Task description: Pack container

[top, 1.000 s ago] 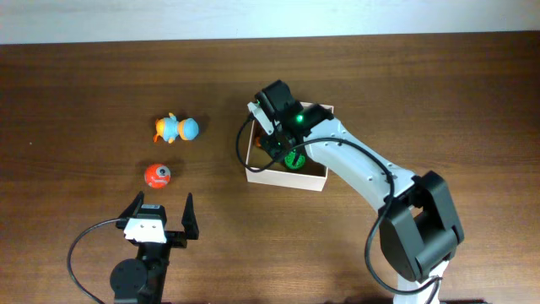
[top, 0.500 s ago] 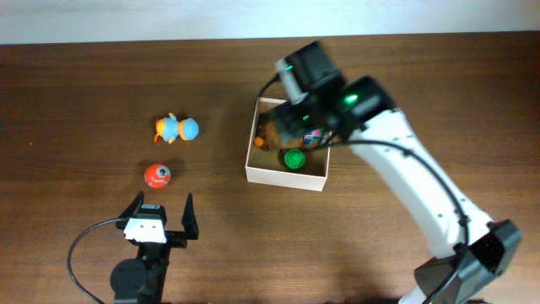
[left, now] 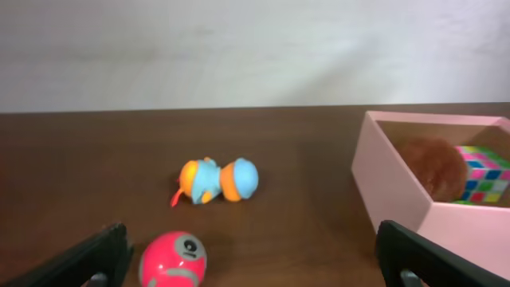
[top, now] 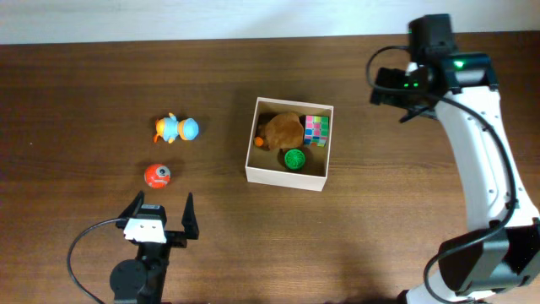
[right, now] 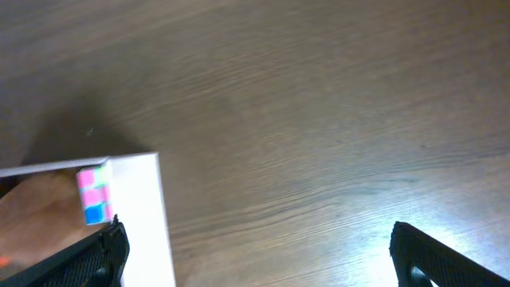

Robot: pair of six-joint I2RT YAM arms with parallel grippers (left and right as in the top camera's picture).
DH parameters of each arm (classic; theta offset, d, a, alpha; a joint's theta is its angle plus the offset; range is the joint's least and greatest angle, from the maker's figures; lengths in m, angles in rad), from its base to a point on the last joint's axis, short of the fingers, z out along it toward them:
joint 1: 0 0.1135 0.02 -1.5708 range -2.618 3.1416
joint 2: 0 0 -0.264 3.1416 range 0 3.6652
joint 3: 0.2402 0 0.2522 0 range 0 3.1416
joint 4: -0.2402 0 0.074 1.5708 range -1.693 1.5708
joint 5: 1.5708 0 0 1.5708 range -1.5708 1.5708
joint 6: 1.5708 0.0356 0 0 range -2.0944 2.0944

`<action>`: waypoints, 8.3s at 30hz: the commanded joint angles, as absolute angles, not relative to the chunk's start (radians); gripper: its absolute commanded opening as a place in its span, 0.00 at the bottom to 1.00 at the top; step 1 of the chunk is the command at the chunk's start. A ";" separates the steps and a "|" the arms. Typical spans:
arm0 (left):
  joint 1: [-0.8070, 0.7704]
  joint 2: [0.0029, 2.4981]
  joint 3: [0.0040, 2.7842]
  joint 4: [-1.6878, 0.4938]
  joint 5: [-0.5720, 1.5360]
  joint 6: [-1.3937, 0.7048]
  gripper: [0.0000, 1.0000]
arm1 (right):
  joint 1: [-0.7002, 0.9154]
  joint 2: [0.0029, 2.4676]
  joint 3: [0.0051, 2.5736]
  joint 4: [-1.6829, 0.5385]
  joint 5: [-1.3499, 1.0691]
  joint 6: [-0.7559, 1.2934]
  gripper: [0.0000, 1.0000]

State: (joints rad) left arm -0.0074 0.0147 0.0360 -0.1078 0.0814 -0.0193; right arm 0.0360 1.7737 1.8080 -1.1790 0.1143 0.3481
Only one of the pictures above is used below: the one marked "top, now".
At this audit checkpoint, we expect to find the orange and blue duck toy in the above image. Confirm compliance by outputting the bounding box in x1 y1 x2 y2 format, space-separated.
153 112 199 144

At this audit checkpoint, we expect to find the pink cardboard box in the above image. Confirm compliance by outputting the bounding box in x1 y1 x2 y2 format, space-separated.
245 97 334 191

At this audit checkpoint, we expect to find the colourful puzzle cube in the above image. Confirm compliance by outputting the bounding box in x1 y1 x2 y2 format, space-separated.
304 116 330 147

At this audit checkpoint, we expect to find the green round toy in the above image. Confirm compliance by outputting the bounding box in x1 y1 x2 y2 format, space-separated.
283 149 306 171

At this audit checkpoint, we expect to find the red ball with grey face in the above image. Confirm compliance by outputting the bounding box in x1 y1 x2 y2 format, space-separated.
144 164 171 189

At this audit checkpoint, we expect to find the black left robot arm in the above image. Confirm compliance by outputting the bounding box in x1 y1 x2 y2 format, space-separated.
110 192 199 304

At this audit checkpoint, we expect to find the brown plush toy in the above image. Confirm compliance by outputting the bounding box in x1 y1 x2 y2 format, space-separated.
253 112 304 150

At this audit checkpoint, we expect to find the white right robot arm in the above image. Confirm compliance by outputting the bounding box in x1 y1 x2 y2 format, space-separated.
368 51 539 303

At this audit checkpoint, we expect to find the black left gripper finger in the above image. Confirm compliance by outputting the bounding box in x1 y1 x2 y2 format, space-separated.
119 191 144 219
181 193 199 240

